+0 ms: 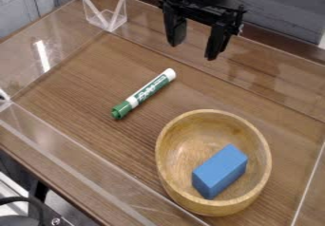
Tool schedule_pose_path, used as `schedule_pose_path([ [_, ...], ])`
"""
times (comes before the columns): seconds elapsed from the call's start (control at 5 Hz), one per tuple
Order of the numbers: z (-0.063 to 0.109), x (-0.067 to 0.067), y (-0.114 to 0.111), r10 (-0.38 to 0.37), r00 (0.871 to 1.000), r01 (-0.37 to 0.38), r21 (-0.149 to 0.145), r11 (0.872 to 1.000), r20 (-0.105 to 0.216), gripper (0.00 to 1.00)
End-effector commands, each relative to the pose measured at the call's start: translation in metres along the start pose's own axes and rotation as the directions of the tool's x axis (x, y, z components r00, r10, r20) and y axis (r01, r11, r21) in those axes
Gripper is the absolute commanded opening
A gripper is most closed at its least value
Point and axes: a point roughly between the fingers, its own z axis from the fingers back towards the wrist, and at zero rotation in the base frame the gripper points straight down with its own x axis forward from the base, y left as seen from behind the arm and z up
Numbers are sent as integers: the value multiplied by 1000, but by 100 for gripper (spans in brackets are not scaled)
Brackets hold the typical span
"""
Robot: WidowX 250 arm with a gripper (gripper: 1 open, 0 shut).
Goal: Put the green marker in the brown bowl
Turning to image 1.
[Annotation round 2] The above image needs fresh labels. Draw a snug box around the black cable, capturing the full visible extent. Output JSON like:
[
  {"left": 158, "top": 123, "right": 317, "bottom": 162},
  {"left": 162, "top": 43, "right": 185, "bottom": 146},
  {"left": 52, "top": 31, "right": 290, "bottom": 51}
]
[{"left": 0, "top": 197, "right": 46, "bottom": 226}]

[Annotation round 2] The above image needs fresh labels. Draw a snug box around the brown wooden bowl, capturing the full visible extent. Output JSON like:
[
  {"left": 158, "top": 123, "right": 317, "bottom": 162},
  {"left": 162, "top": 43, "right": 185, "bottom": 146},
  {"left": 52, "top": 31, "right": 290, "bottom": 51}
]
[{"left": 155, "top": 109, "right": 272, "bottom": 217}]

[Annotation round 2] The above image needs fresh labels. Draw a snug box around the blue rectangular block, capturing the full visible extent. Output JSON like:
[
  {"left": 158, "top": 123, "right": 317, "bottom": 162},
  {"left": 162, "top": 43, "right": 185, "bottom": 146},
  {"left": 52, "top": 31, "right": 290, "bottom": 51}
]
[{"left": 191, "top": 144, "right": 248, "bottom": 199}]

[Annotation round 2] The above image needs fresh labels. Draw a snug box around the green dry erase marker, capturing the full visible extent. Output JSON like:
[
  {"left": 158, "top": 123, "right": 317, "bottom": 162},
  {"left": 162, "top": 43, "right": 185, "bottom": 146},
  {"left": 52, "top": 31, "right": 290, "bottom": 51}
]
[{"left": 111, "top": 68, "right": 177, "bottom": 120}]

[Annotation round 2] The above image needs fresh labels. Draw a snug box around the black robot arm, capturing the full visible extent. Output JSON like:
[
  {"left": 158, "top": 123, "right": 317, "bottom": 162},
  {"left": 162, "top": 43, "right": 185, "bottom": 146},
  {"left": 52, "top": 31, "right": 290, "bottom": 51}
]
[{"left": 159, "top": 0, "right": 248, "bottom": 61}]

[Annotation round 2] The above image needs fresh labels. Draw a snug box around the clear acrylic corner bracket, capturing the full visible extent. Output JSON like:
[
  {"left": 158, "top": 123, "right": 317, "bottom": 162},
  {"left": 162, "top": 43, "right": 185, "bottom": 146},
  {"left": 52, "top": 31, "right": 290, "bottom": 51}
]
[{"left": 83, "top": 0, "right": 127, "bottom": 32}]

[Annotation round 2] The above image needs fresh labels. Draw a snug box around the clear acrylic tray wall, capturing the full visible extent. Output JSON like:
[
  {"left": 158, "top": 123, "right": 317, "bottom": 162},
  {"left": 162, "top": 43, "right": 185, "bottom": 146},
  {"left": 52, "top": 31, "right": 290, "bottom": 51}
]
[{"left": 0, "top": 101, "right": 209, "bottom": 226}]

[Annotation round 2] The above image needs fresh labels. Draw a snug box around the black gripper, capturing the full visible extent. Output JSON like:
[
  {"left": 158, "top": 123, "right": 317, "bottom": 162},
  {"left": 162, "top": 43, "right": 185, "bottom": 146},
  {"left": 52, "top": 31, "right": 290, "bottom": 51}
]
[{"left": 161, "top": 0, "right": 246, "bottom": 61}]

